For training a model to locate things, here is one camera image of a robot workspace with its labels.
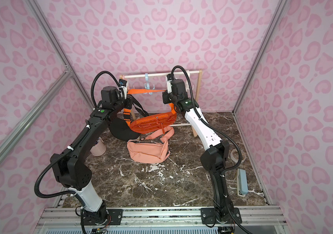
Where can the white hook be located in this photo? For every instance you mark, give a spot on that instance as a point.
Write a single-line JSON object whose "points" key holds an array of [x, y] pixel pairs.
{"points": [[192, 85]]}

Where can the roll of tape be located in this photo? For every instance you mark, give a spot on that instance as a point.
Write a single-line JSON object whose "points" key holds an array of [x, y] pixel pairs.
{"points": [[235, 156]]}

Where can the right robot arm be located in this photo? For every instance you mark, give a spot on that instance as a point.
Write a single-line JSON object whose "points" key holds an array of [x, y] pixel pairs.
{"points": [[216, 152]]}

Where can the blue hook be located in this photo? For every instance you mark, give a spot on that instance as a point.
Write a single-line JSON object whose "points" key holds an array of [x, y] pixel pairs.
{"points": [[147, 83]]}

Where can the black fanny pack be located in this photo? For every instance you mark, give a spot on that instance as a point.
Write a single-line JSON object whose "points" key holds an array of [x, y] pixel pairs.
{"points": [[120, 128]]}

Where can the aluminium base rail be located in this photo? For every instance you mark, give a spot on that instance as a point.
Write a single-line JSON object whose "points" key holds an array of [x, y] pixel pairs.
{"points": [[190, 220]]}

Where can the pink fanny pack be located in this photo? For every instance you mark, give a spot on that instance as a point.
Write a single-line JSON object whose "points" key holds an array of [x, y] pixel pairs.
{"points": [[151, 153]]}

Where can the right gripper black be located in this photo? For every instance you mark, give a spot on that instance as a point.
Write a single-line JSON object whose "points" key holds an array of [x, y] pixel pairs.
{"points": [[166, 97]]}

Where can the aluminium corner profile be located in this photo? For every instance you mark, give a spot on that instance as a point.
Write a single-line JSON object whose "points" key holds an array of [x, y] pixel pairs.
{"points": [[56, 45], [269, 33]]}

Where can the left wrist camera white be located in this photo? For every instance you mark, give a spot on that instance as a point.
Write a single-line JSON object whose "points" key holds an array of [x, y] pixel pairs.
{"points": [[123, 85]]}

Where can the aluminium corner profile right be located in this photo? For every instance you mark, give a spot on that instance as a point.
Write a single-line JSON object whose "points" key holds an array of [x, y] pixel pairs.
{"points": [[269, 33]]}

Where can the aluminium diagonal profile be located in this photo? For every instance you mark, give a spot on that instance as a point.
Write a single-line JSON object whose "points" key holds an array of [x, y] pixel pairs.
{"points": [[26, 122]]}

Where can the orange fanny pack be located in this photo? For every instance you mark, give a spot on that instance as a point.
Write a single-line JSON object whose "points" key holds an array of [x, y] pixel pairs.
{"points": [[149, 123]]}

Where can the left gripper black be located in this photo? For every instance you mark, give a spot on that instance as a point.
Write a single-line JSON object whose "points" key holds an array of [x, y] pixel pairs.
{"points": [[126, 102]]}

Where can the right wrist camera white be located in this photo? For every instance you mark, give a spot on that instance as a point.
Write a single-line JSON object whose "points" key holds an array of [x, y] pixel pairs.
{"points": [[170, 78]]}

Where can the blue eraser block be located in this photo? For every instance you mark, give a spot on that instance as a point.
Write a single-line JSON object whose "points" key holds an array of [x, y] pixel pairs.
{"points": [[242, 183]]}

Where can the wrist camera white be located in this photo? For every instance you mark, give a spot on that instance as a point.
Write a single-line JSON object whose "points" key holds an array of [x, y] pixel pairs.
{"points": [[170, 78], [123, 85]]}

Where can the wooden clothes rack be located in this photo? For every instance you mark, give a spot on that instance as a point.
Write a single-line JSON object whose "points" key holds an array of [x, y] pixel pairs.
{"points": [[149, 75]]}

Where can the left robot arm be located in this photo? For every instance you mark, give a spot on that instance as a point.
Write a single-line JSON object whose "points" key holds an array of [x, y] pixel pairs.
{"points": [[69, 167]]}

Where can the aluminium corner profile left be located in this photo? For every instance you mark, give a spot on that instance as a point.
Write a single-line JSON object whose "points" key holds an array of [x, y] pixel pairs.
{"points": [[56, 45]]}

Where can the pink pen cup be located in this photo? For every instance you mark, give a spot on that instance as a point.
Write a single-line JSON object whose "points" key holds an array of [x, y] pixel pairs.
{"points": [[99, 148]]}

